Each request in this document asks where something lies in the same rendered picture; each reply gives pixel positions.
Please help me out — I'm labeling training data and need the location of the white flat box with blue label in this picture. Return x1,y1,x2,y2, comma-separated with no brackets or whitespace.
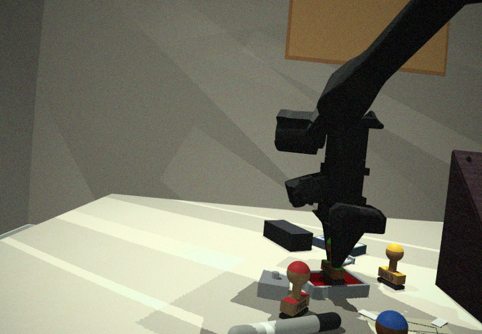
312,235,367,257

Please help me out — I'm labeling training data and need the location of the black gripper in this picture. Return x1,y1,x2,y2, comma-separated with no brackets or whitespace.
309,156,387,268

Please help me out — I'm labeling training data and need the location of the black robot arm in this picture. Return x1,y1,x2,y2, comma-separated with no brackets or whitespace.
274,0,482,208

